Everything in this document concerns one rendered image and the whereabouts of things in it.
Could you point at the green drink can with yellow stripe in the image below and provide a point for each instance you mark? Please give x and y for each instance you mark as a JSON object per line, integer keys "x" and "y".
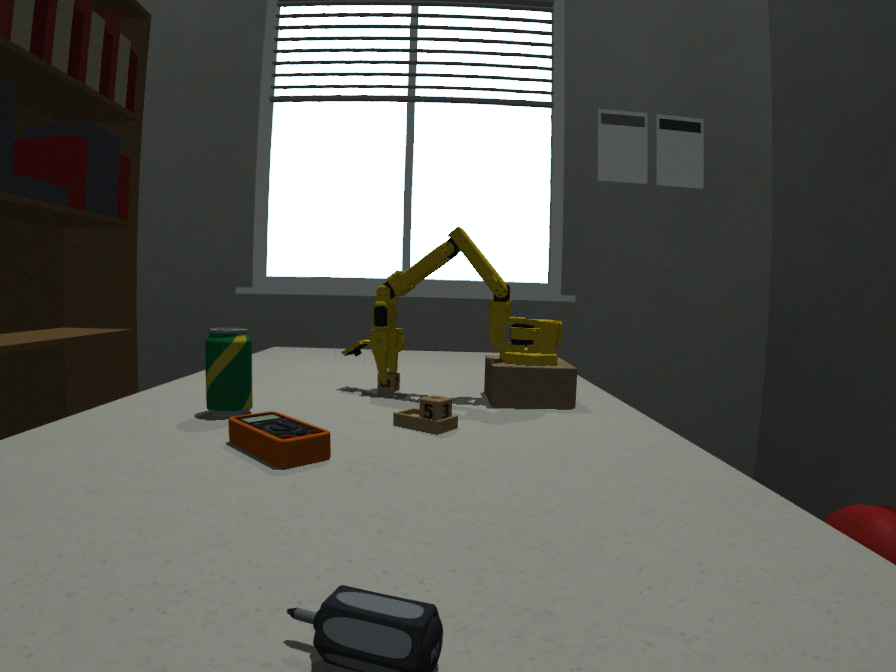
{"x": 228, "y": 357}

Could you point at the orange digital multimeter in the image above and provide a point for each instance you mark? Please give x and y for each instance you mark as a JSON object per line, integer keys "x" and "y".
{"x": 286, "y": 444}

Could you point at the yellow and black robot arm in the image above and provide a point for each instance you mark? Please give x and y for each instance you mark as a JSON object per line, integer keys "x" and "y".
{"x": 539, "y": 334}

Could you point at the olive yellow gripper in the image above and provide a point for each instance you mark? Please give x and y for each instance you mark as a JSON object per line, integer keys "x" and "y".
{"x": 385, "y": 351}

